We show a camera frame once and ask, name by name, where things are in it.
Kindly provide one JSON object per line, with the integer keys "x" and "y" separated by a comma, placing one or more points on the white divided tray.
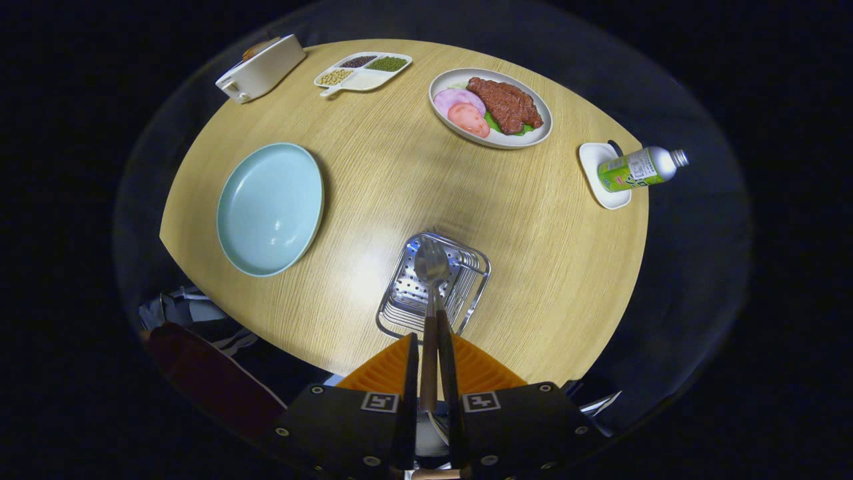
{"x": 370, "y": 80}

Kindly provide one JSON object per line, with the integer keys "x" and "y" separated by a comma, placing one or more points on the brown steak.
{"x": 506, "y": 103}

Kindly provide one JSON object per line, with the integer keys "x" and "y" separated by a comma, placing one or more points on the pile of yellow beans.
{"x": 334, "y": 76}

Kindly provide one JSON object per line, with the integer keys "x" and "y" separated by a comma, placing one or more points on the white square coaster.
{"x": 593, "y": 163}

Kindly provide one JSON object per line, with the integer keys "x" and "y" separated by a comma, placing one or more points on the pale crumpled cloth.
{"x": 200, "y": 310}

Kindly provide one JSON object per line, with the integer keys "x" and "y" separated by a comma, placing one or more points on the green lettuce leaf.
{"x": 493, "y": 123}

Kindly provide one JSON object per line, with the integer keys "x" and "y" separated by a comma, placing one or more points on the metal cutlery rack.
{"x": 400, "y": 300}

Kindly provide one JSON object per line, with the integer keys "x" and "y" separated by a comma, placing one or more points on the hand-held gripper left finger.
{"x": 410, "y": 373}

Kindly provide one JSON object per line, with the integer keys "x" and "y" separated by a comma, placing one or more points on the white sheet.
{"x": 600, "y": 403}

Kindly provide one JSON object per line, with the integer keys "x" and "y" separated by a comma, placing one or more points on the brown toast slice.
{"x": 256, "y": 48}

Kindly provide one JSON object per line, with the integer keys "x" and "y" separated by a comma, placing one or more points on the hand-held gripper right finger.
{"x": 448, "y": 373}

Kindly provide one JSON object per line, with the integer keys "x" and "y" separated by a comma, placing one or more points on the dark red object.
{"x": 206, "y": 380}

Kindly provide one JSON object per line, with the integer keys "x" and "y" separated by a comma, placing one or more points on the silver bottle with green label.
{"x": 633, "y": 170}

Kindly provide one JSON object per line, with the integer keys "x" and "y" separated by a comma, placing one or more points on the red tomato slice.
{"x": 468, "y": 120}

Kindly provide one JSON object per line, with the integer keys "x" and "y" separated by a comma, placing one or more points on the pile of green beans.
{"x": 387, "y": 64}

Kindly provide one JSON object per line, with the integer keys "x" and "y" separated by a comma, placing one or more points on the pile of dark beans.
{"x": 358, "y": 61}

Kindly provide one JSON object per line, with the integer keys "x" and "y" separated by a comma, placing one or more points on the pink ham slice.
{"x": 453, "y": 98}

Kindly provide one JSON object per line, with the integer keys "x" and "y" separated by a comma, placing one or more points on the light blue plate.
{"x": 270, "y": 210}

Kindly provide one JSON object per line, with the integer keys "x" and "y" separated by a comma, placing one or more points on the white round food plate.
{"x": 443, "y": 78}

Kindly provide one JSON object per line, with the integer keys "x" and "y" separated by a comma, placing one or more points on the cream white toaster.
{"x": 263, "y": 70}

